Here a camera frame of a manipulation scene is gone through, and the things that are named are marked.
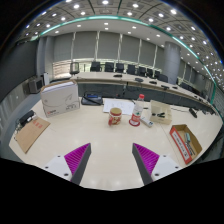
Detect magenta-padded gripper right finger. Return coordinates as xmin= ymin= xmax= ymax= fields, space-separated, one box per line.
xmin=131 ymin=142 xmax=183 ymax=186

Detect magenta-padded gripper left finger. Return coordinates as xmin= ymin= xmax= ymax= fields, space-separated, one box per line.
xmin=43 ymin=142 xmax=92 ymax=186

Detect clear red-capped water bottle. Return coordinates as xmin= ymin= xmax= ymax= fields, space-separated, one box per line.
xmin=129 ymin=93 xmax=146 ymax=127

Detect brown red-edged cardboard box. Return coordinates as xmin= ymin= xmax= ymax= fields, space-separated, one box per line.
xmin=168 ymin=123 xmax=203 ymax=166

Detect small white oblong box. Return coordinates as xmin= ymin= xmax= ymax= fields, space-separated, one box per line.
xmin=139 ymin=115 xmax=154 ymax=128

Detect flat round red coaster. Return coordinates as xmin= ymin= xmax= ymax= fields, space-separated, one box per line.
xmin=128 ymin=118 xmax=142 ymax=128

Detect brown paper envelope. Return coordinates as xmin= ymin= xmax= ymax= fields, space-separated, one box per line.
xmin=14 ymin=116 xmax=52 ymax=154

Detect small open white box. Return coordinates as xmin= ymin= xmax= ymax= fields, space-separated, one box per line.
xmin=148 ymin=99 xmax=173 ymax=126

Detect red and cream mug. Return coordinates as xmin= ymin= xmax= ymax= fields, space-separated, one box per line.
xmin=107 ymin=107 xmax=123 ymax=127

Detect white cardboard box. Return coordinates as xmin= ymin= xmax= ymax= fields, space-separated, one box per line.
xmin=39 ymin=79 xmax=82 ymax=118

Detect white paper sheet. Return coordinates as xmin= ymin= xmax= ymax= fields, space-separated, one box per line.
xmin=102 ymin=98 xmax=136 ymax=116

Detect black desk phone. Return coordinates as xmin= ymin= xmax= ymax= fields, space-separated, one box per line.
xmin=80 ymin=93 xmax=104 ymax=107

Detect black flat device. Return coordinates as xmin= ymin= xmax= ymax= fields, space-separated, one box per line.
xmin=18 ymin=109 xmax=37 ymax=127

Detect long conference desk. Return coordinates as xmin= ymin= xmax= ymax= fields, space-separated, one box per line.
xmin=71 ymin=71 xmax=218 ymax=114

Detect grey monitor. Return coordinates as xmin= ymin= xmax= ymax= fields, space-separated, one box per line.
xmin=27 ymin=75 xmax=45 ymax=94

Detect black office chairs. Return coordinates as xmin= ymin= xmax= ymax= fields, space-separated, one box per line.
xmin=89 ymin=60 xmax=188 ymax=91

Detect ceiling lights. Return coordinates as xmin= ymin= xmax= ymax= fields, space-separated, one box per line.
xmin=19 ymin=0 xmax=224 ymax=68

